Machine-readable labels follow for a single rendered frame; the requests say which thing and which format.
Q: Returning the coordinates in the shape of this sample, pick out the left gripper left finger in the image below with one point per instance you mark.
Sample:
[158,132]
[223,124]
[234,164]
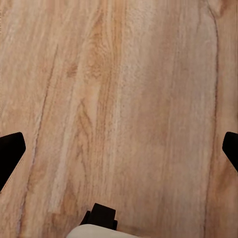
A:
[12,147]

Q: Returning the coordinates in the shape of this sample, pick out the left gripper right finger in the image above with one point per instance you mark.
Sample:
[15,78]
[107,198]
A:
[230,148]

